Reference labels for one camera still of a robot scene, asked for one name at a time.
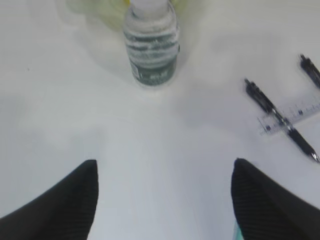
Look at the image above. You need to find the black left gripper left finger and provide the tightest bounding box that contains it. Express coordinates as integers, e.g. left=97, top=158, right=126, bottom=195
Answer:
left=0, top=159, right=99, bottom=240

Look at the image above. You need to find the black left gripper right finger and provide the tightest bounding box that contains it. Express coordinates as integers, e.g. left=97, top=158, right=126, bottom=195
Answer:
left=230, top=158, right=320, bottom=240

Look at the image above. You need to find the teal utility knife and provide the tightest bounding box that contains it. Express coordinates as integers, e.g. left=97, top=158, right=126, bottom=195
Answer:
left=232, top=222, right=244, bottom=240

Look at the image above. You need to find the clear water bottle green label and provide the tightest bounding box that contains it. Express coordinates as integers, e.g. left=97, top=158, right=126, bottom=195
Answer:
left=123, top=0, right=180, bottom=87

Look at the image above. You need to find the clear plastic ruler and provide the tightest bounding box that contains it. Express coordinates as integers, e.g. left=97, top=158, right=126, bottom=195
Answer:
left=257, top=94, right=320, bottom=135

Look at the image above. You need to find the black pen left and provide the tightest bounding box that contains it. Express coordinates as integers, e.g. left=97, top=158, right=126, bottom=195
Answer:
left=244, top=78, right=320, bottom=164

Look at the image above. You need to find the black pen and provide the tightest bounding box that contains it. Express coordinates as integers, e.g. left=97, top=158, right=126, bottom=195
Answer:
left=300, top=54, right=320, bottom=89
left=244, top=78, right=320, bottom=164

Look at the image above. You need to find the black pen middle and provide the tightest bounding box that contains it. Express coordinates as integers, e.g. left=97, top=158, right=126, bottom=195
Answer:
left=300, top=54, right=320, bottom=89

